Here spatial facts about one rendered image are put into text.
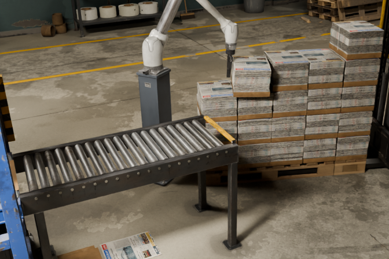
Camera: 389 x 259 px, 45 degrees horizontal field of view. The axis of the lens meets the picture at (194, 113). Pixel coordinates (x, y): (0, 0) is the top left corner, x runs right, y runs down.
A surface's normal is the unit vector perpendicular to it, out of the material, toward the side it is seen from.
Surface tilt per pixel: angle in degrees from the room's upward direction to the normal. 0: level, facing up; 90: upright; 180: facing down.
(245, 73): 92
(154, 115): 90
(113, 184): 90
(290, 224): 0
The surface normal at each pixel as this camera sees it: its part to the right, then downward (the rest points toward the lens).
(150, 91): -0.51, 0.36
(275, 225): -0.03, -0.91
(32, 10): 0.40, 0.36
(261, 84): -0.02, 0.44
